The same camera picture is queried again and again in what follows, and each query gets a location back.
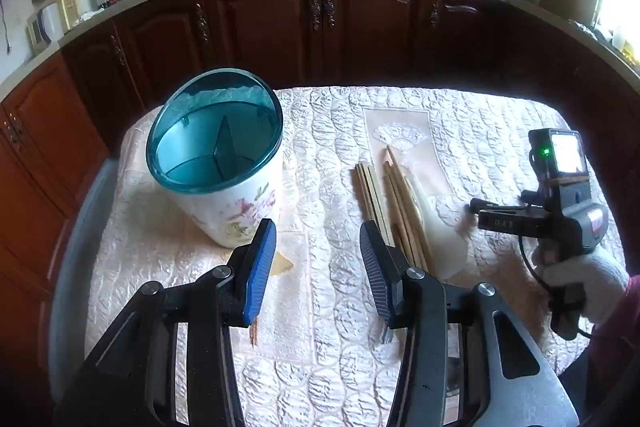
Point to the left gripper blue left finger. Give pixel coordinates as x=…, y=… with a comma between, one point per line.
x=256, y=268

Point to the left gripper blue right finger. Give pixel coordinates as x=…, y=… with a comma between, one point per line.
x=384, y=266

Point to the brown wooden chopstick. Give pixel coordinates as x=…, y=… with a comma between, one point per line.
x=413, y=209
x=399, y=227
x=416, y=245

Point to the white quilted table cloth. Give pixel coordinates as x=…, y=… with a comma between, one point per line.
x=316, y=356

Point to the right hand white glove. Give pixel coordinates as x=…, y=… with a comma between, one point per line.
x=604, y=280

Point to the white plastic spoon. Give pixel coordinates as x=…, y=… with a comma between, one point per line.
x=447, y=248

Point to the light bamboo chopstick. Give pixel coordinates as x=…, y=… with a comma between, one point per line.
x=365, y=196
x=376, y=201

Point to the dark wooden base cabinets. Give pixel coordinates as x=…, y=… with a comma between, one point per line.
x=60, y=120

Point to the floral utensil holder teal rim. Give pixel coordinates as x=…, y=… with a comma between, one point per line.
x=215, y=147

